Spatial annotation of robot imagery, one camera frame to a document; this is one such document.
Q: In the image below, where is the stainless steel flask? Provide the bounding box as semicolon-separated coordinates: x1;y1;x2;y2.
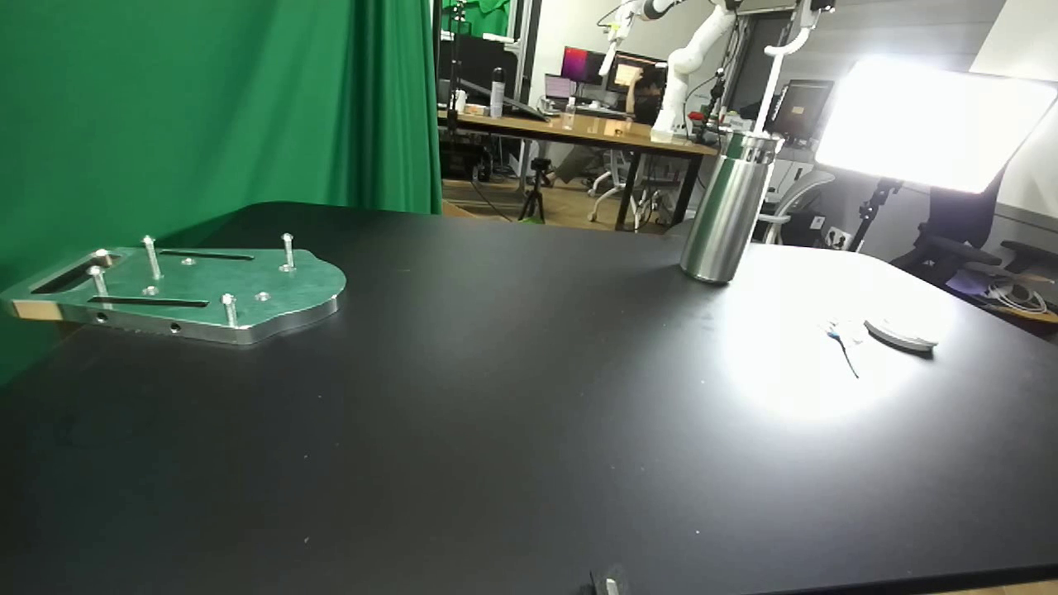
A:
680;132;785;283

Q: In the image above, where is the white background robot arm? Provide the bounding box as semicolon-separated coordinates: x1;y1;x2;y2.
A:
600;0;837;138

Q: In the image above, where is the bright studio light panel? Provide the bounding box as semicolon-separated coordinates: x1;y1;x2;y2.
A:
817;57;1056;192

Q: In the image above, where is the computer monitor with pink screen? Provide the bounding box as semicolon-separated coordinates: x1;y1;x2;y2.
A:
561;46;601;84

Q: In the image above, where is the wooden background desk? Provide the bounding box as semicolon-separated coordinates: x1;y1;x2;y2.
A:
440;106;718;229

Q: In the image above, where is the metal plate with bolts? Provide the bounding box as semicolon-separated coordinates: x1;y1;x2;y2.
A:
5;233;348;348

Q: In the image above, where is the green screen curtain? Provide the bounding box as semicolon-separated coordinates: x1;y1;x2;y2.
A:
0;0;447;391

